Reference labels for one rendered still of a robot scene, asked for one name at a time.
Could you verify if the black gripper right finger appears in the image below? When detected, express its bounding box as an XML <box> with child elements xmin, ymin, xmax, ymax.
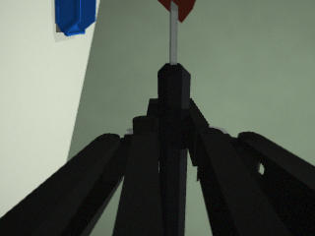
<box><xmin>188</xmin><ymin>98</ymin><xmax>315</xmax><ymax>236</ymax></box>

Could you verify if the blue plastic stacking bin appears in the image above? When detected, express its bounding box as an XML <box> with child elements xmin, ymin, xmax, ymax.
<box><xmin>55</xmin><ymin>0</ymin><xmax>96</xmax><ymax>36</ymax></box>

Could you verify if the red frying pan with black handle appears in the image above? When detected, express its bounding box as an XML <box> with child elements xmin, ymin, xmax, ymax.
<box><xmin>157</xmin><ymin>0</ymin><xmax>196</xmax><ymax>236</ymax></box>

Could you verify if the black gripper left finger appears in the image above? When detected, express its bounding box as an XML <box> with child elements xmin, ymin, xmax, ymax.
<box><xmin>0</xmin><ymin>98</ymin><xmax>164</xmax><ymax>236</ymax></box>

